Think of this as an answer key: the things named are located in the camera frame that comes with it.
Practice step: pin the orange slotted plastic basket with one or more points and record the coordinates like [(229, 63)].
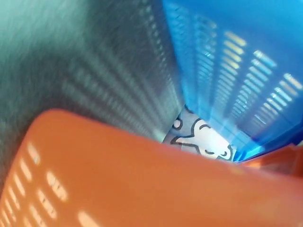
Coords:
[(132, 184)]

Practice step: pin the grey-green slotted plastic basket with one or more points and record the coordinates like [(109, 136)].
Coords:
[(82, 59)]

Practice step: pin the blue slotted plastic basket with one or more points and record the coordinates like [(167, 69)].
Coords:
[(236, 71)]

